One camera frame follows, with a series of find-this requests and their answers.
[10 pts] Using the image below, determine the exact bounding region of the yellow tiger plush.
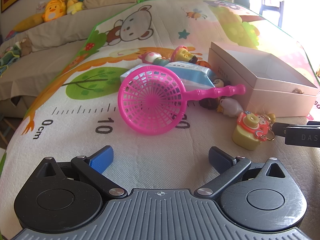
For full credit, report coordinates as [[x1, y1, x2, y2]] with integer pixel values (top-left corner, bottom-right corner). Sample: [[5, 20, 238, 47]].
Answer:
[[42, 0, 67, 22]]

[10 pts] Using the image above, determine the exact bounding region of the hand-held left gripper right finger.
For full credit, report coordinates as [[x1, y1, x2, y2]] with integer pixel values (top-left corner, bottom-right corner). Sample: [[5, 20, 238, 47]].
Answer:
[[194, 146, 288, 201]]

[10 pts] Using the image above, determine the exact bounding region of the beige sofa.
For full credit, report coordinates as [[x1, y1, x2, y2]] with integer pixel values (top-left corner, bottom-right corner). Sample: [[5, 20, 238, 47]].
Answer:
[[0, 0, 175, 120]]

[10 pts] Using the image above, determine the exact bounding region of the yellow toy camera keychain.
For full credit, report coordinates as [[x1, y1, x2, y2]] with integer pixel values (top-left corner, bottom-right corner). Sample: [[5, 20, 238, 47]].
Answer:
[[232, 112, 277, 151]]

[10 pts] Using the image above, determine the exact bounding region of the black-haired doll figurine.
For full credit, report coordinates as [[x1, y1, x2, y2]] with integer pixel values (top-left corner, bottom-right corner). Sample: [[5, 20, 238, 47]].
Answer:
[[199, 77, 232, 110]]

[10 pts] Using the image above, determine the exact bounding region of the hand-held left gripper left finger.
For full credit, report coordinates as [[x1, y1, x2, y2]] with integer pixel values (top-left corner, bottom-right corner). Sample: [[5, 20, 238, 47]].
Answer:
[[33, 145, 128, 199]]

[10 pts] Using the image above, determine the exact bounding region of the pink plastic toy strainer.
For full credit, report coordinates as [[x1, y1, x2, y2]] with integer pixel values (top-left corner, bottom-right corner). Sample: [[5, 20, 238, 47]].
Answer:
[[117, 64, 247, 136]]

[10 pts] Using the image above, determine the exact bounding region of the blue tissue packet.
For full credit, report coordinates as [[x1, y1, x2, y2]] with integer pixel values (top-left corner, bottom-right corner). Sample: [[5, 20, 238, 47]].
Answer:
[[120, 61, 221, 98]]

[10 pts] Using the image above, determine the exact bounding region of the printed cartoon play mat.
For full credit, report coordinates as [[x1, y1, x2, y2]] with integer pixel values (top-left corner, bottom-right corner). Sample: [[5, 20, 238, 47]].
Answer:
[[0, 0, 320, 240]]

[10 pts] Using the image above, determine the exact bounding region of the small brown bear plush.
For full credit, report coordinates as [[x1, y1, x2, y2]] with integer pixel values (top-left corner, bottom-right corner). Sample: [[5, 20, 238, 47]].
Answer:
[[19, 38, 33, 57]]

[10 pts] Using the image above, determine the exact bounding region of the long yellow plush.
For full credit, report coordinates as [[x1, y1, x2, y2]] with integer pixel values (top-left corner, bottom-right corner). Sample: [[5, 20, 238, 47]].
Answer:
[[12, 14, 44, 32]]

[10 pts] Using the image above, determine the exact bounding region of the yellow figurine with red hat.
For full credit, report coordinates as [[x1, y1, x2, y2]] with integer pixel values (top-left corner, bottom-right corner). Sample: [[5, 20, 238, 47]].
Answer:
[[171, 45, 199, 64]]

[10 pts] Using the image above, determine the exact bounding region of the yellow plush toy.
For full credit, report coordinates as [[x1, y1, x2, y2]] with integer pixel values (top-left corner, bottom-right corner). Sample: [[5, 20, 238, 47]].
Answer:
[[66, 2, 84, 15]]

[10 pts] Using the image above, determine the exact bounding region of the pink cardboard box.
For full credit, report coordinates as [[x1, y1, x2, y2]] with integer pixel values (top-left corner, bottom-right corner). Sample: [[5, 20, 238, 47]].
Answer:
[[208, 41, 320, 118]]

